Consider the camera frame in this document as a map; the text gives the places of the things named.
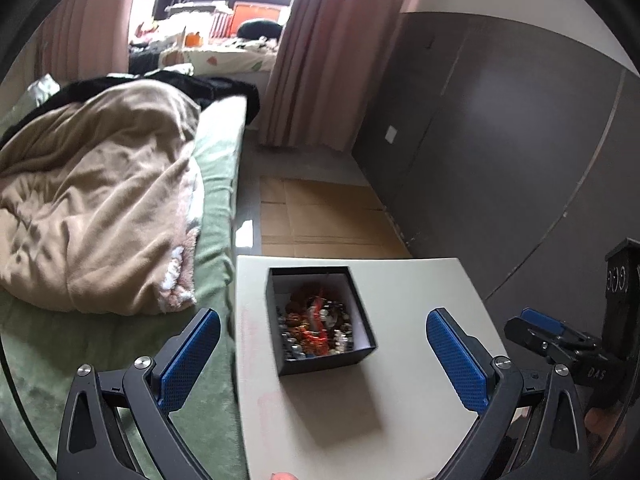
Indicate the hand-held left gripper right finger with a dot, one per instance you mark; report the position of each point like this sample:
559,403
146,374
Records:
457,360

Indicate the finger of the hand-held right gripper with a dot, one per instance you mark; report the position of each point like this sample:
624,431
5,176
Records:
525,335
542,321

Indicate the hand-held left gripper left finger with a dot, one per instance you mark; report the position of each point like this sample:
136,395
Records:
190,360

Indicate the black jewelry box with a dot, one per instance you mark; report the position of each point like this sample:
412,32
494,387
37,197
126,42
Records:
325,362

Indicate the person's right hand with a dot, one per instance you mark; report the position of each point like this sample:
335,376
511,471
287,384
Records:
602,425

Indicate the person's left hand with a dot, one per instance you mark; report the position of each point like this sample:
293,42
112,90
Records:
284,476

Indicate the bed with green sheet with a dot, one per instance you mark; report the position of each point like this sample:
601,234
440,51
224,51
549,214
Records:
215,200

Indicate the flat cardboard sheet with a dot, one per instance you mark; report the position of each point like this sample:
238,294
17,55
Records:
325,215

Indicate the beige blanket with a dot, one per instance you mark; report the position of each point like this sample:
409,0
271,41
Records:
90,185

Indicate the black clothing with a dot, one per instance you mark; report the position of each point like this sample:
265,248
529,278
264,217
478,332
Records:
210,87

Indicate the patterned window seat cushion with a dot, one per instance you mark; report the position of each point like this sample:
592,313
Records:
225,57

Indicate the pale green pillow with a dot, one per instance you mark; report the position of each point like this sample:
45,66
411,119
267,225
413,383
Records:
42,89

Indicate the pink curtain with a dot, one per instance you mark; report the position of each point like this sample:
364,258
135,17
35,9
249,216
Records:
90,30
325,60

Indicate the striped red white box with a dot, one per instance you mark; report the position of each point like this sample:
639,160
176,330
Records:
221,24

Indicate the black round cushion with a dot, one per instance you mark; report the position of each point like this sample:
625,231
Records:
260,29

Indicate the orange box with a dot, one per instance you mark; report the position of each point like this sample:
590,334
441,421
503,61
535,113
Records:
260,12

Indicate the white wall socket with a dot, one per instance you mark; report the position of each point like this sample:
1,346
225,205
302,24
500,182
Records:
391,134

